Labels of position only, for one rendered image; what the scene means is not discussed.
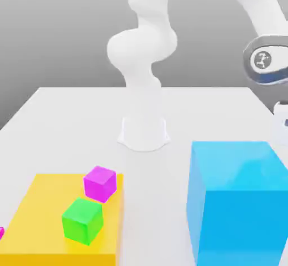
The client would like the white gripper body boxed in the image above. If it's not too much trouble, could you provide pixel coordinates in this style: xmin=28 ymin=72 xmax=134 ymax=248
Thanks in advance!
xmin=272 ymin=103 xmax=288 ymax=146

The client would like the small green cube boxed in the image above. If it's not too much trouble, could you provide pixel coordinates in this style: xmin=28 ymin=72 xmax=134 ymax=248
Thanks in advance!
xmin=61 ymin=197 xmax=104 ymax=246

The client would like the large blue box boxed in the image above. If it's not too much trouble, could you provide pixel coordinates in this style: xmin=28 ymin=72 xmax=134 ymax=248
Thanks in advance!
xmin=186 ymin=141 xmax=288 ymax=266

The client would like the large yellow box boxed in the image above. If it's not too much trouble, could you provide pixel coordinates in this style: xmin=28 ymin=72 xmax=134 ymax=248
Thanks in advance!
xmin=0 ymin=173 xmax=124 ymax=266

